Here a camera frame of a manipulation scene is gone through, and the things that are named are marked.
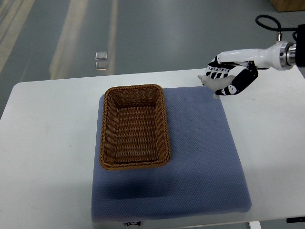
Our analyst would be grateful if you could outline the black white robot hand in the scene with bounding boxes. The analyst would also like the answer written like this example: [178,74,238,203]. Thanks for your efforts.
[204,44,281,96]

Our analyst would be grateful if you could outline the white toy bear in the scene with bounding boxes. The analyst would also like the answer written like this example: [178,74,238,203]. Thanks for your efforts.
[198,75,235,99]

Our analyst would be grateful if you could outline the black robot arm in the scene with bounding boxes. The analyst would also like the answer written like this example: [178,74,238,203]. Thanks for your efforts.
[255,14,305,70]

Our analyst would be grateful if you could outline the brown wicker basket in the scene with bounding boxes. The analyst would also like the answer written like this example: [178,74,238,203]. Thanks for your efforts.
[99,84,171,170]

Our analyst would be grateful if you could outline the brown cardboard box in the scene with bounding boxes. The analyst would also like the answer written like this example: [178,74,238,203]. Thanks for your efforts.
[269,0,305,12]

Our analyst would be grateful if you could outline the blue fabric mat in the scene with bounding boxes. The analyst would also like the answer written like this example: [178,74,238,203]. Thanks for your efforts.
[91,86,252,222]

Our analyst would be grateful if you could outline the black table control panel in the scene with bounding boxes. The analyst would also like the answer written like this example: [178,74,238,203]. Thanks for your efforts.
[286,219,305,224]

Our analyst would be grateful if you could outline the white table leg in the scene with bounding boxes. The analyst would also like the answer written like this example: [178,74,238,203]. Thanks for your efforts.
[248,221,262,229]

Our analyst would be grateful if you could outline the upper metal floor plate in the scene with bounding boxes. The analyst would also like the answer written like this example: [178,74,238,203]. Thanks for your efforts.
[95,51,108,60]

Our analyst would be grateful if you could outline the black table label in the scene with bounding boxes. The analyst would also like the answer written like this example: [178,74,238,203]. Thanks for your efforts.
[126,222,141,229]

